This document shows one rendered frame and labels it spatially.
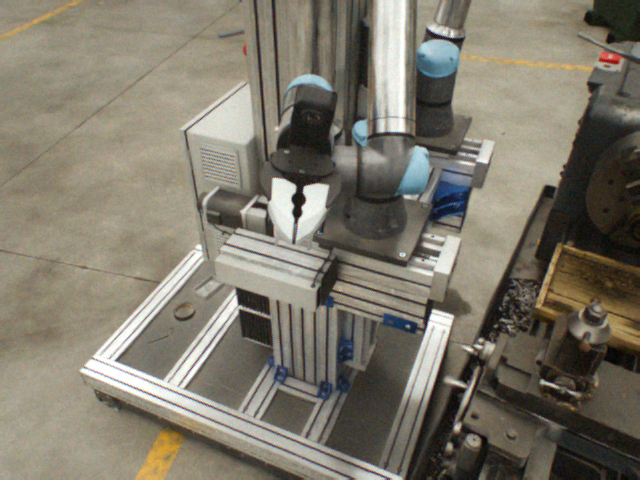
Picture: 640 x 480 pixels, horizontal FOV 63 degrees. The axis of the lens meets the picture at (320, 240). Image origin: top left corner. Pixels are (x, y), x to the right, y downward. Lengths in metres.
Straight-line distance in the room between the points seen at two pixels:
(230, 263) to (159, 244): 1.84
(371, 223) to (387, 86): 0.40
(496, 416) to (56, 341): 2.05
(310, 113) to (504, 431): 0.84
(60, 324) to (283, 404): 1.25
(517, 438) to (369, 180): 0.65
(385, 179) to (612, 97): 1.07
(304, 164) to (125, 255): 2.51
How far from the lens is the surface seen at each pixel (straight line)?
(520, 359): 1.26
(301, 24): 0.98
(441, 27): 1.63
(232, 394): 2.07
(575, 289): 1.59
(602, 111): 1.74
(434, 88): 1.52
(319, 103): 0.57
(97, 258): 3.10
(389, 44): 0.85
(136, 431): 2.32
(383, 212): 1.14
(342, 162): 0.80
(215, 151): 1.44
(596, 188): 1.66
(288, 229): 0.52
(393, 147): 0.81
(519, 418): 1.24
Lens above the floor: 1.91
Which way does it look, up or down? 40 degrees down
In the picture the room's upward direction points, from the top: straight up
